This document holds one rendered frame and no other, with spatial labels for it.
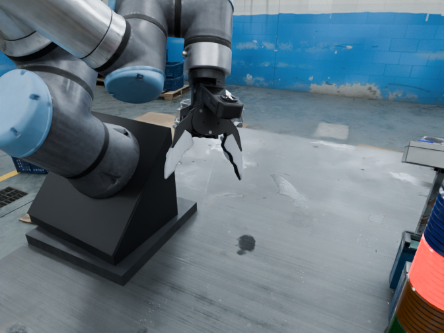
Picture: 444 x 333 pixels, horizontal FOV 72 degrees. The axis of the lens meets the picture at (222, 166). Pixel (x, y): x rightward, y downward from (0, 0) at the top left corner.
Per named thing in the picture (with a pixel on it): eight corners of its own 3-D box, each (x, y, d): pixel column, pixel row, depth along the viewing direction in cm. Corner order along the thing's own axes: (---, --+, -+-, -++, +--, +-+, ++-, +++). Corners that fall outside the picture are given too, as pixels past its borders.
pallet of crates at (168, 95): (190, 91, 593) (188, 48, 558) (172, 100, 525) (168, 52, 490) (137, 86, 626) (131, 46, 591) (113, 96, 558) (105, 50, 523)
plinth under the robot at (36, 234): (197, 210, 92) (196, 201, 91) (123, 286, 66) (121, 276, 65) (116, 187, 104) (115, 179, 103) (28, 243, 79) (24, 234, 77)
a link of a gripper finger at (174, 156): (160, 177, 58) (189, 140, 60) (168, 180, 53) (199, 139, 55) (147, 167, 57) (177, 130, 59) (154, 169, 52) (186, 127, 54)
